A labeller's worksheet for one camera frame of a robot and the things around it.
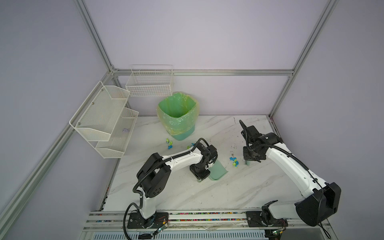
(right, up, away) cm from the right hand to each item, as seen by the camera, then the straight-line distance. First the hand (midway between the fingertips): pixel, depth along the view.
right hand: (248, 155), depth 79 cm
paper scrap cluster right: (-3, -7, +14) cm, 16 cm away
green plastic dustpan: (-15, -12, +14) cm, 23 cm away
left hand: (-27, -13, +3) cm, 31 cm away
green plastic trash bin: (-42, +26, +31) cm, 58 cm away
